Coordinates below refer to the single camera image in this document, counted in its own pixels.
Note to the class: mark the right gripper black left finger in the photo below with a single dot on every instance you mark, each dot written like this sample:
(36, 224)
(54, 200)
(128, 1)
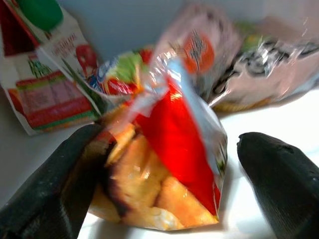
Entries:
(37, 204)

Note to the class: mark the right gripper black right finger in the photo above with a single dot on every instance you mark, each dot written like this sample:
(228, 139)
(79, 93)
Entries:
(286, 189)

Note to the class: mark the red clear snack bag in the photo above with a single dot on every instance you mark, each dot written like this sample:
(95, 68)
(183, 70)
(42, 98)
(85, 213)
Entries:
(174, 139)

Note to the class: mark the grey white fridge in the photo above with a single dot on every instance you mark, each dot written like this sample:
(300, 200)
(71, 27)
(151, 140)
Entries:
(119, 22)

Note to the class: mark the juice carton green cap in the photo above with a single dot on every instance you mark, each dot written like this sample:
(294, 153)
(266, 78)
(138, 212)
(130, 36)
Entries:
(49, 99)

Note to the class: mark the clear bag black print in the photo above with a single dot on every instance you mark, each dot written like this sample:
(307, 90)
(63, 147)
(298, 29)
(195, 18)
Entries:
(261, 82)

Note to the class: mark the colourful small food packet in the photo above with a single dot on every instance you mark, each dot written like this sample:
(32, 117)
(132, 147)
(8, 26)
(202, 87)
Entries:
(119, 72)

